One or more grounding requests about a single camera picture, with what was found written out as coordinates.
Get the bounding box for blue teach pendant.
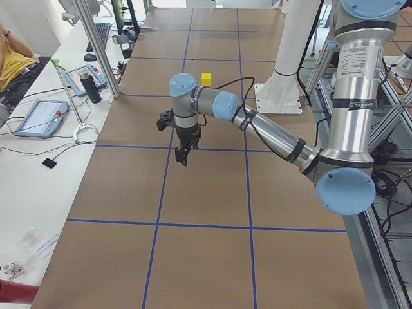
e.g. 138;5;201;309
14;99;69;138
62;64;108;98

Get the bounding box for yellow wooden cube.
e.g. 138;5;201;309
201;72;212;88

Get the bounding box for green grabber stick tool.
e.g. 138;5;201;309
51;59;99;142

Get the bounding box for small black square pad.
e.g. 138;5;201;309
42;158;57;169

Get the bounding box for red cylinder object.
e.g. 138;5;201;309
0;280;39;305

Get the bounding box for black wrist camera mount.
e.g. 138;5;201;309
156;109;176;131

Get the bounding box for aluminium frame post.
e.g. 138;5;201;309
73;0;120;98

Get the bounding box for blue teach pendant far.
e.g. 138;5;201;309
62;64;108;98

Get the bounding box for person in yellow shirt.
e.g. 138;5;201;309
1;24;44;108

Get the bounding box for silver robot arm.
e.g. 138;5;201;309
157;1;409;216

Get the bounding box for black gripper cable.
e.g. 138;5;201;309
199;76;257;127

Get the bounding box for black water bottle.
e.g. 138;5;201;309
79;70;102;104

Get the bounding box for blue teach pendant near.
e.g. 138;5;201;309
14;99;69;138

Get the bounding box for black keyboard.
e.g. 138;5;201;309
95;23;110;50

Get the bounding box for black computer mouse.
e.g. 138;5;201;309
83;53;97;62

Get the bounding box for clear plastic bag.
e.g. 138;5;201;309
16;227;44;255

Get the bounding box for small metal parts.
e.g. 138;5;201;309
1;262;25;280

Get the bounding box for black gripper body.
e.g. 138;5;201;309
176;126;201;149

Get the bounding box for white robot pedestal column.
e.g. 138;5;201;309
255;0;323;114

